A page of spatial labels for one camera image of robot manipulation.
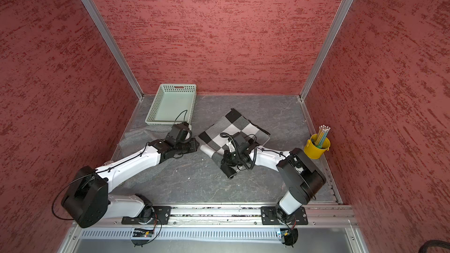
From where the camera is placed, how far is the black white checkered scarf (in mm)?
952

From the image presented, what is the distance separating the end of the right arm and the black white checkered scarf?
7cm

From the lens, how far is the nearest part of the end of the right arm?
0.68 meters
